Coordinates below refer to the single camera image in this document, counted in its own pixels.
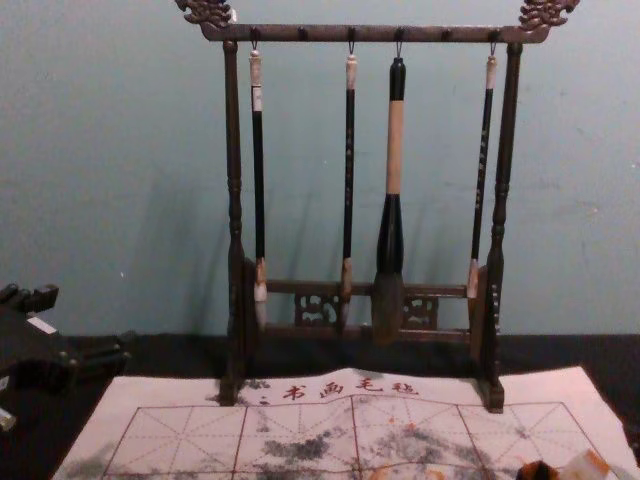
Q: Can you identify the large black and cream brush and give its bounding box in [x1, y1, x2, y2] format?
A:
[370, 29, 407, 347]

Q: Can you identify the white and orange object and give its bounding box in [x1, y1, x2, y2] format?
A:
[559, 447, 632, 480]

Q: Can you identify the black and orange object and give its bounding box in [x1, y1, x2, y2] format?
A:
[516, 459, 556, 480]

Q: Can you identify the white felt mat, red grid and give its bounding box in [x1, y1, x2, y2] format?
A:
[51, 366, 640, 480]

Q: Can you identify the slim black brush, pale cap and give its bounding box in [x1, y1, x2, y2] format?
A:
[340, 28, 360, 327]

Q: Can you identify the dark wooden brush rack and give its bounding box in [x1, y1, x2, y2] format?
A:
[174, 0, 582, 414]

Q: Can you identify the thin black brush, white tip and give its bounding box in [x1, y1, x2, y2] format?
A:
[466, 30, 501, 300]

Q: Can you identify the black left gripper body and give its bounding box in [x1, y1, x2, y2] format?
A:
[0, 308, 77, 399]

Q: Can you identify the black brush with white-banded top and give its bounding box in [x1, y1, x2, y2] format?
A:
[247, 28, 270, 332]

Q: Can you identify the black table cloth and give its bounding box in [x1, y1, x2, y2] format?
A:
[0, 328, 640, 480]

